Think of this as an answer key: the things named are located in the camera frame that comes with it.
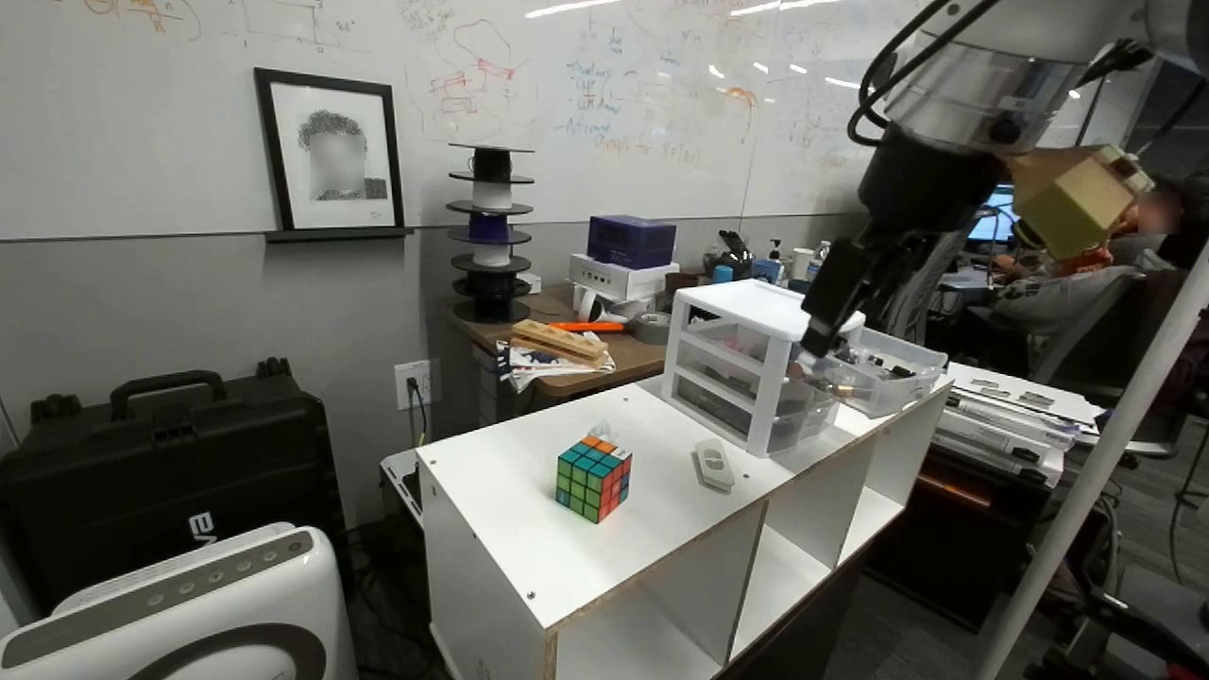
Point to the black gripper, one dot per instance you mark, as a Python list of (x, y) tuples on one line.
[(932, 184)]

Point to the white paper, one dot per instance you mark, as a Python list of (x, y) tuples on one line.
[(717, 466)]

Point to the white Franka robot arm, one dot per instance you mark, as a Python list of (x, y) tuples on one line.
[(959, 98)]

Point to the grey chair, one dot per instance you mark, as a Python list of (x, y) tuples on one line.
[(947, 288)]

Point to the white bottle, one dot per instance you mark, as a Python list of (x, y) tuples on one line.
[(803, 266)]

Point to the blue container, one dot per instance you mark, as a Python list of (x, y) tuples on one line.
[(746, 269)]

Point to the lit blue monitor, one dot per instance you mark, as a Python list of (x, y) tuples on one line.
[(996, 217)]

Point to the stack of white sheets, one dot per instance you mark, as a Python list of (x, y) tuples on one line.
[(1007, 416)]

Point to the seated person grey clothes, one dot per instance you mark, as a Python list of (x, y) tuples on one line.
[(1071, 308)]

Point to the orange object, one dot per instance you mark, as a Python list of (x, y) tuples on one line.
[(1096, 260)]

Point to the dark blue box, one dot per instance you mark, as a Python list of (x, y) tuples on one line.
[(629, 240)]

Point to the brown wooden desk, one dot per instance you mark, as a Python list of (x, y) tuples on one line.
[(629, 359)]

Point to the white cardboard box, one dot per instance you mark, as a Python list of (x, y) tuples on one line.
[(616, 284)]

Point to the white slanted pole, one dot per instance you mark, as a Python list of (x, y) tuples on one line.
[(1096, 466)]

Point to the orange hand tool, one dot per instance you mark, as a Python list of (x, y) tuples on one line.
[(590, 325)]

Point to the tan wooden block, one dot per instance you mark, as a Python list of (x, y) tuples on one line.
[(561, 338)]

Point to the loose white papers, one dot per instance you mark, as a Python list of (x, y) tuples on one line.
[(553, 377)]

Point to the Rubik's cube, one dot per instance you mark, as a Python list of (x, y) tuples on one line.
[(590, 478)]

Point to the stack of filament spools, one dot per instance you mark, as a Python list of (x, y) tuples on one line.
[(493, 232)]

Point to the white cube shelf unit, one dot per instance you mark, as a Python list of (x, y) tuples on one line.
[(503, 503)]

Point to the black picture ledge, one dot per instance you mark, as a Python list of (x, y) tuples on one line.
[(333, 235)]

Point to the black framed picture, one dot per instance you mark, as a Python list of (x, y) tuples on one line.
[(332, 152)]

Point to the white air purifier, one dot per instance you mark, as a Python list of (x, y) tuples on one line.
[(308, 608)]

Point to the black hard carry case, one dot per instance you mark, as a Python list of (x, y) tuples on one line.
[(165, 494)]

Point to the grey duct tape roll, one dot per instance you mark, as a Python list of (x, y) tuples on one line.
[(651, 325)]

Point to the wall whiteboard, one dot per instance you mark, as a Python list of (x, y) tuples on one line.
[(570, 89)]

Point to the white wall outlet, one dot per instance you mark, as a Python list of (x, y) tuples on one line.
[(413, 380)]

